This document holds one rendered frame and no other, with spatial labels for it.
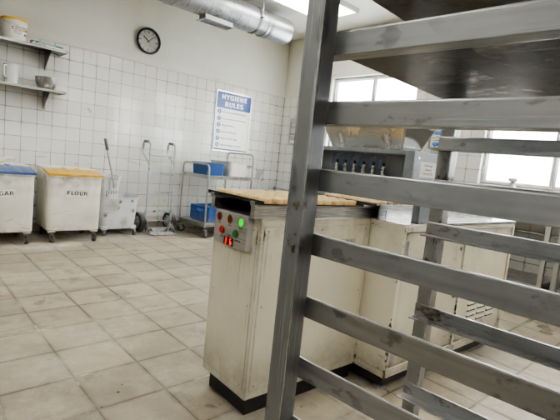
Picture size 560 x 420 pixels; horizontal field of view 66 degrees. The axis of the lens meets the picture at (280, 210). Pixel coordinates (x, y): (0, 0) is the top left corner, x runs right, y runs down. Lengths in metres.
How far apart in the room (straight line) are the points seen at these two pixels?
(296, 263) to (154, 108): 5.44
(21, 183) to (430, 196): 4.49
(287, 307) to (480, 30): 0.40
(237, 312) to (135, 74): 4.43
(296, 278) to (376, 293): 1.61
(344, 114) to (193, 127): 5.69
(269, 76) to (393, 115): 6.57
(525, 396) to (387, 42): 0.41
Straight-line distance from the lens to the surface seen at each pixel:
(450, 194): 0.50
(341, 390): 0.62
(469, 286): 0.50
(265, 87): 7.01
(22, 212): 4.85
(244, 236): 1.71
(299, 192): 0.57
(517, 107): 0.49
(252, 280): 1.74
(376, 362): 2.28
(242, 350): 1.86
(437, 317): 0.99
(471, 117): 0.50
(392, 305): 2.14
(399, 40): 0.56
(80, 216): 4.99
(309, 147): 0.57
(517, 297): 0.49
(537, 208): 0.47
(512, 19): 0.51
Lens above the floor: 1.07
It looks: 6 degrees down
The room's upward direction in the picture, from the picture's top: 6 degrees clockwise
